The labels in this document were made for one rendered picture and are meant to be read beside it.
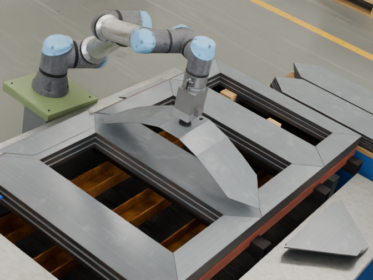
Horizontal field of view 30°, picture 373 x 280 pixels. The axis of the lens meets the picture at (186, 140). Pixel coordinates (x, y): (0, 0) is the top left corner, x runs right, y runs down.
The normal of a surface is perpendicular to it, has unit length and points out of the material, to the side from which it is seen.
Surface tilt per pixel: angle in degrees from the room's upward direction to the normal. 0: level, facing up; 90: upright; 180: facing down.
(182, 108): 90
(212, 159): 27
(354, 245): 0
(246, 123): 0
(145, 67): 0
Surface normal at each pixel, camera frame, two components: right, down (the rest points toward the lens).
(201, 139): 0.43, -0.63
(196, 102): 0.80, 0.46
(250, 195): 0.57, -0.47
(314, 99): 0.20, -0.81
